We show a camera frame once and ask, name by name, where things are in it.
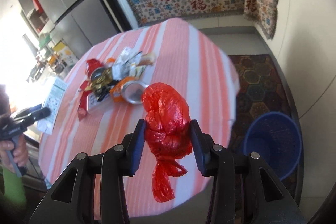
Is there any red plastic bag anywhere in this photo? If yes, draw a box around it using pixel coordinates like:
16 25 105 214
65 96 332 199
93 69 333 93
142 83 193 202

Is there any white printed paper sheet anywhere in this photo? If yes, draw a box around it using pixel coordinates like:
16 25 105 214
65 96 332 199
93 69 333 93
37 76 68 135

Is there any clear plastic floss box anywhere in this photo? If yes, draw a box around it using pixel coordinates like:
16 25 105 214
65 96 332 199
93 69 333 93
87 93 113 113

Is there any green sleeved left forearm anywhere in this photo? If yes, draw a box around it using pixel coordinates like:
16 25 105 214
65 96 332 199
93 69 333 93
1 168 27 210

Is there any left hand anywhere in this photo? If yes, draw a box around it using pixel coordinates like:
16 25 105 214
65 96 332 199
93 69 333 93
0 135 29 173

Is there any crushed orange drink can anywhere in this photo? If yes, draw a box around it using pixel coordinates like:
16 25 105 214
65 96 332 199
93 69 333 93
109 76 149 105

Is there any blue plastic waste basket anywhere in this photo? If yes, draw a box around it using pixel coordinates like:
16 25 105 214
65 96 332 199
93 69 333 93
240 112 302 180

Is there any silver foil wrapper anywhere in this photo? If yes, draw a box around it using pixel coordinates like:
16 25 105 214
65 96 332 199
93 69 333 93
111 47 156 81

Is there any hexagon patterned floor rug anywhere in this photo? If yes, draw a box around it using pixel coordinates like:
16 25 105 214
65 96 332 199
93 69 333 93
228 54 303 202

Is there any gold black foil wrapper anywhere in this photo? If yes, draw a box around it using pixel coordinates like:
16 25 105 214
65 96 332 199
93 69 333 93
90 68 118 102

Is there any pink striped tablecloth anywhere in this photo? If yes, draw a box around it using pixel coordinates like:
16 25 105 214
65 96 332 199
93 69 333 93
39 18 240 217

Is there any red crushed can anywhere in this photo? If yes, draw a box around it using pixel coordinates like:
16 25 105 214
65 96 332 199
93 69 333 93
85 59 106 82

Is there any red white torn wrapper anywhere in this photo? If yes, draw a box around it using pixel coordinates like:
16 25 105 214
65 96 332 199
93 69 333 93
77 80 91 121

